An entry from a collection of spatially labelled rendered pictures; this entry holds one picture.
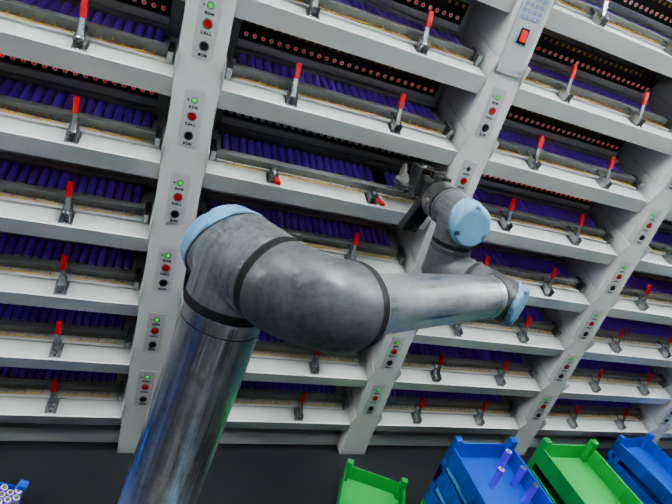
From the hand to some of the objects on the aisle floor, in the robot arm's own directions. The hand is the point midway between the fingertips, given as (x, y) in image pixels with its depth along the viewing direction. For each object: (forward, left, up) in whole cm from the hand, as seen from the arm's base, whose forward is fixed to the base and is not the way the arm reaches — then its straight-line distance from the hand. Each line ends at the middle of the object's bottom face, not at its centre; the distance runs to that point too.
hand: (403, 180), depth 131 cm
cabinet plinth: (+8, +20, -95) cm, 98 cm away
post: (-1, +54, -96) cm, 111 cm away
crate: (-24, -18, -97) cm, 101 cm away
